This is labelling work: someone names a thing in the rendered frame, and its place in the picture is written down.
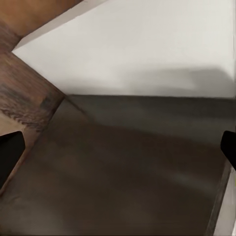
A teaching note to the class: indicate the sliding door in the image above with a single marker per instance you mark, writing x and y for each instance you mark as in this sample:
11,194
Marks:
26,16

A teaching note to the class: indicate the desk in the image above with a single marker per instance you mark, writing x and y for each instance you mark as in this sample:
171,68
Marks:
127,166

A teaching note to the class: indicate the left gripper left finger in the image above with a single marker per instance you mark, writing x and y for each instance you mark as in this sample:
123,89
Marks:
12,146

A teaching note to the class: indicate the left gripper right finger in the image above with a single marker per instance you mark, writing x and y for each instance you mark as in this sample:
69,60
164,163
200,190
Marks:
228,146

